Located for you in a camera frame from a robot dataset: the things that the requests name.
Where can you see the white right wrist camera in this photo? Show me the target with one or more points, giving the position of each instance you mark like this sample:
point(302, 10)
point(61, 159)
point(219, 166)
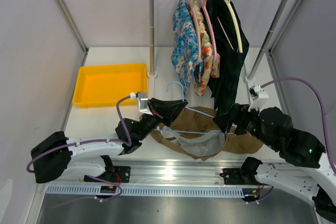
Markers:
point(259, 97)

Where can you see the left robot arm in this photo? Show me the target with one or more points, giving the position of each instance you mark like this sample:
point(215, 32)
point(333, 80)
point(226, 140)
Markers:
point(58, 156)

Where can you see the tan brown skirt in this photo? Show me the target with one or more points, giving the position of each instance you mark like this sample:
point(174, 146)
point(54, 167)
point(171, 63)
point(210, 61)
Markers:
point(204, 146)

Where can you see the blue floral garment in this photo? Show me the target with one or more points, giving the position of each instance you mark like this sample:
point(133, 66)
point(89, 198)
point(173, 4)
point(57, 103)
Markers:
point(184, 54)

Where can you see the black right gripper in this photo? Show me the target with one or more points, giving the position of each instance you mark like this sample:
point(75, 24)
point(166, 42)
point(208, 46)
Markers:
point(237, 113)

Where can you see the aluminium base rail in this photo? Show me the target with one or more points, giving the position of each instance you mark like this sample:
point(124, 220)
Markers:
point(125, 170)

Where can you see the beige plastic hanger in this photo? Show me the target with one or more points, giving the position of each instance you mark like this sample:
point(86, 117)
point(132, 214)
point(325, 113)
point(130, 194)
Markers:
point(192, 7)

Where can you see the white slotted cable duct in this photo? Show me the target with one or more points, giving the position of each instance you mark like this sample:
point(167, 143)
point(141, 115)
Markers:
point(160, 191)

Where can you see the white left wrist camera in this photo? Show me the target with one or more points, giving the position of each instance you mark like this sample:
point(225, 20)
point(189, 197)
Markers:
point(142, 102)

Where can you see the orange floral garment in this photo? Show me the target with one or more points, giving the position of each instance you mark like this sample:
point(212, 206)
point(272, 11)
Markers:
point(208, 67)

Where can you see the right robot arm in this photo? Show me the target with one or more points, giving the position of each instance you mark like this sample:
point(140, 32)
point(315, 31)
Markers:
point(299, 148)

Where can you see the pink plastic hanger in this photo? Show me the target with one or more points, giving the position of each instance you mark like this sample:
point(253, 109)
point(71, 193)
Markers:
point(212, 36)

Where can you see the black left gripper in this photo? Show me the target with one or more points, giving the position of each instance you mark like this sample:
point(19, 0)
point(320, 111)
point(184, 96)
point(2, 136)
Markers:
point(167, 110)

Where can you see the blue wire hanger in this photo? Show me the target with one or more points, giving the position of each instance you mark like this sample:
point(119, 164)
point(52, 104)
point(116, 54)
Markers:
point(166, 129)

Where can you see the dark green plaid garment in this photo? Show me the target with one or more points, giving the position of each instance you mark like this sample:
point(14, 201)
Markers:
point(224, 89)

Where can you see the yellow plastic tray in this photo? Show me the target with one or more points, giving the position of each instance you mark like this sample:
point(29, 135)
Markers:
point(105, 85)

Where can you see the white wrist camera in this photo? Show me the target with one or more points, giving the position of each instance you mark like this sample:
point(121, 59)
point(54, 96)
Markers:
point(259, 97)
point(142, 102)

